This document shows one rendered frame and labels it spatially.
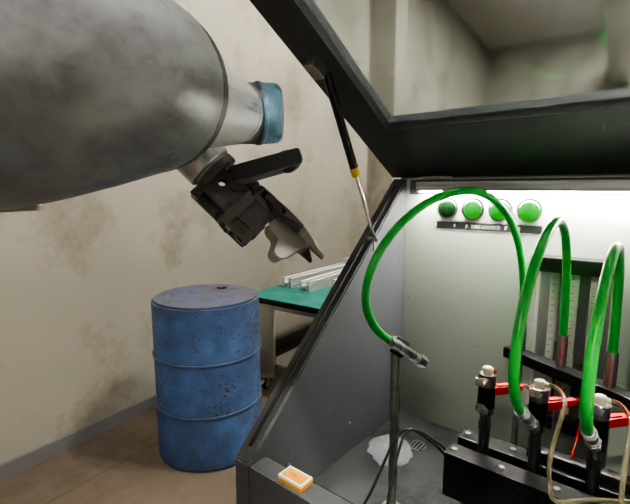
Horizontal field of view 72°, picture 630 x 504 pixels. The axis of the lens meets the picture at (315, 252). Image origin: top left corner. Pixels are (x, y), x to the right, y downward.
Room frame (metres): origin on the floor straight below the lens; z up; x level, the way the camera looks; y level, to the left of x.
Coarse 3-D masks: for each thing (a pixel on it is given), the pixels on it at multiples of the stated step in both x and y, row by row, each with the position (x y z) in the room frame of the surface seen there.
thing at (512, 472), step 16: (464, 432) 0.75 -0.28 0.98; (448, 448) 0.70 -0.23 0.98; (464, 448) 0.70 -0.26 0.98; (496, 448) 0.70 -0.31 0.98; (512, 448) 0.70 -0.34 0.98; (448, 464) 0.69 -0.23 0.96; (464, 464) 0.67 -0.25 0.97; (480, 464) 0.66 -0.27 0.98; (496, 464) 0.66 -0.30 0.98; (512, 464) 0.68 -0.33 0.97; (544, 464) 0.66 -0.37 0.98; (448, 480) 0.69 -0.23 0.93; (464, 480) 0.67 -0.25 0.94; (480, 480) 0.65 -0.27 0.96; (496, 480) 0.64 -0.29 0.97; (512, 480) 0.62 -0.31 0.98; (528, 480) 0.62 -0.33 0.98; (544, 480) 0.62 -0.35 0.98; (560, 480) 0.63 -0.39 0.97; (576, 480) 0.62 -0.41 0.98; (448, 496) 0.68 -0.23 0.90; (464, 496) 0.67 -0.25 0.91; (480, 496) 0.65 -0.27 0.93; (496, 496) 0.63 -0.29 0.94; (512, 496) 0.62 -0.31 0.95; (528, 496) 0.61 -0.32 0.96; (544, 496) 0.59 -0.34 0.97; (560, 496) 0.58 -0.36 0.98; (576, 496) 0.58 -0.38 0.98; (592, 496) 0.58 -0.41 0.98; (608, 496) 0.59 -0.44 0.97
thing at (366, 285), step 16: (448, 192) 0.75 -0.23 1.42; (464, 192) 0.77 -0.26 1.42; (480, 192) 0.78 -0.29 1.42; (416, 208) 0.72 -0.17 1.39; (400, 224) 0.71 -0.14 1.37; (512, 224) 0.82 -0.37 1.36; (384, 240) 0.70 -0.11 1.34; (368, 272) 0.68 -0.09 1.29; (368, 288) 0.68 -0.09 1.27; (368, 304) 0.68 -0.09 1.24; (368, 320) 0.69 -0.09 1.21; (384, 336) 0.70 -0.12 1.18
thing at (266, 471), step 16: (256, 464) 0.70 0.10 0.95; (272, 464) 0.70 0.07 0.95; (256, 480) 0.69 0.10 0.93; (272, 480) 0.66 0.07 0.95; (256, 496) 0.69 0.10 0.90; (272, 496) 0.66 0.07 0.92; (288, 496) 0.64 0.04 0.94; (304, 496) 0.62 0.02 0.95; (320, 496) 0.62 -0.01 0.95; (336, 496) 0.62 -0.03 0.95
